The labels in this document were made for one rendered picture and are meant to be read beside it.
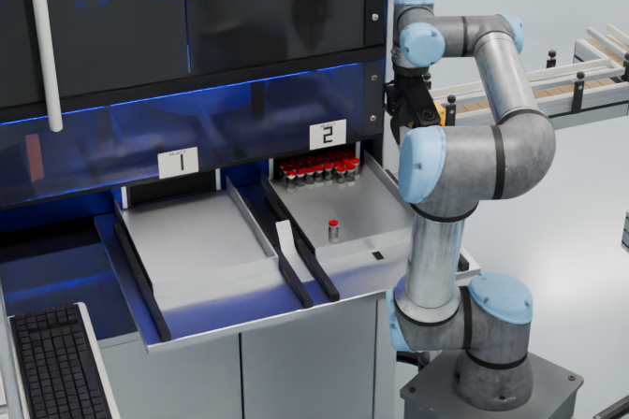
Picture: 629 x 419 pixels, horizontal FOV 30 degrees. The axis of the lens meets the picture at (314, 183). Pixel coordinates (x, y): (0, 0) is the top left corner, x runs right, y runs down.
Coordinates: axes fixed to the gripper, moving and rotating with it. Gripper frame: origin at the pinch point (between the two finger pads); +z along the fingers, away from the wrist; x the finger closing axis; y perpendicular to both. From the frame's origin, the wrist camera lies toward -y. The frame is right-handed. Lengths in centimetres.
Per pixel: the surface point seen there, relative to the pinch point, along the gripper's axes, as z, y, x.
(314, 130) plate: 5.9, 27.4, 10.0
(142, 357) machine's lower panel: 57, 28, 52
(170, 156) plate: 6, 27, 42
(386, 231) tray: 21.4, 6.4, 1.9
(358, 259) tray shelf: 21.6, -0.7, 11.4
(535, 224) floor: 109, 111, -106
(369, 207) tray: 21.4, 16.6, 1.4
